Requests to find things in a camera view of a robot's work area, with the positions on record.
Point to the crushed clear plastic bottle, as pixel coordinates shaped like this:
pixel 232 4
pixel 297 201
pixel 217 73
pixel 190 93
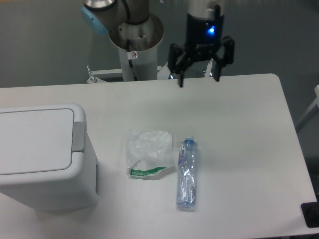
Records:
pixel 187 174

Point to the black clamp at table corner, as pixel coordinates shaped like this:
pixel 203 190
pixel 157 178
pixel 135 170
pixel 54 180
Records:
pixel 311 214

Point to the crumpled white plastic bag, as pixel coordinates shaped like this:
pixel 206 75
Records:
pixel 149 154

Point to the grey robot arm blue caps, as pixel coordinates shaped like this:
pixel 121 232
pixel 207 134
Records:
pixel 105 15

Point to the white plastic trash can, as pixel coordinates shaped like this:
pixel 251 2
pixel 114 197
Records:
pixel 47 160

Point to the white furniture leg at right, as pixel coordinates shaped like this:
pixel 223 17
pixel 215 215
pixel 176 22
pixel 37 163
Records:
pixel 309 113

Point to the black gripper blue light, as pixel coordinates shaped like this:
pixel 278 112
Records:
pixel 203 39

